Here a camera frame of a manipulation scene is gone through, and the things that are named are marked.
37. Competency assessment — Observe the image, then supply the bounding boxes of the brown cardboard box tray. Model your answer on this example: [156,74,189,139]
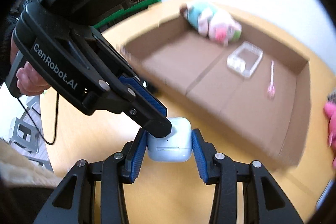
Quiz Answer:
[120,16,311,167]

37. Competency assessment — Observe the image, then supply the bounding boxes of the black cable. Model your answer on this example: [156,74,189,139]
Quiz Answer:
[16,92,60,146]

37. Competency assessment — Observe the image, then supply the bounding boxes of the white earbuds case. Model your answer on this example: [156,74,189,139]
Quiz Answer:
[147,117,193,162]

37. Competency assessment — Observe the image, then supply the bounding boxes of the magenta plush toy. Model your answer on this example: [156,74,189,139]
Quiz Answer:
[323,101,336,153]

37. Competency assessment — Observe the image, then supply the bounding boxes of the white clear phone case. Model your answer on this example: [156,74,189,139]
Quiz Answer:
[227,42,263,79]

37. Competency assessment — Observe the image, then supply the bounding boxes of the green cloth covered bench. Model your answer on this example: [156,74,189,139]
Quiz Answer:
[94,0,161,32]

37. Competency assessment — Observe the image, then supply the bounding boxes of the pink transparent pen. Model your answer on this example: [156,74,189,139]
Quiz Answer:
[267,60,275,99]

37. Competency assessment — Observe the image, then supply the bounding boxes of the pink pig plush toy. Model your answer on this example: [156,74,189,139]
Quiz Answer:
[179,3,242,47]

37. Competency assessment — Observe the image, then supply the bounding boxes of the person left hand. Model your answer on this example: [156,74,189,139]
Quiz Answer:
[10,43,51,97]

